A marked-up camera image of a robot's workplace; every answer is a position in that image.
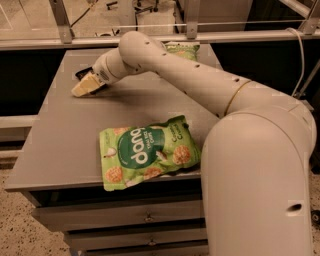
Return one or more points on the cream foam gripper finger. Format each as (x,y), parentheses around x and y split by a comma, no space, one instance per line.
(87,84)

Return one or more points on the black rxbar chocolate bar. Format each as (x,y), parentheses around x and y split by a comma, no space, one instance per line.
(82,72)

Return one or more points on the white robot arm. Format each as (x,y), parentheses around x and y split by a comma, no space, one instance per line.
(255,159)

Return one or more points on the green dang rice chips bag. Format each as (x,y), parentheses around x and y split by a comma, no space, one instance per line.
(132,155)

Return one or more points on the grey drawer cabinet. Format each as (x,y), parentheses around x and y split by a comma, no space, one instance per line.
(60,161)

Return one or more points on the small green snack bag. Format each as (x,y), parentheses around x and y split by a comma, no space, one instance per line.
(187,50)

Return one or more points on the top grey drawer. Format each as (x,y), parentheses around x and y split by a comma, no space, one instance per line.
(120,213)

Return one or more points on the grey drawer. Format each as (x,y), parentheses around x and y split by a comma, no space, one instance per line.
(95,241)
(120,213)
(184,249)

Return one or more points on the middle grey drawer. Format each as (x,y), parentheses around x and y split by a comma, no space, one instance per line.
(95,241)

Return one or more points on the bottom grey drawer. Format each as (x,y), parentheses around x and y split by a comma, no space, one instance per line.
(184,249)

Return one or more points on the metal railing frame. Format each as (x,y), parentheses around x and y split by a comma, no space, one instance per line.
(26,24)

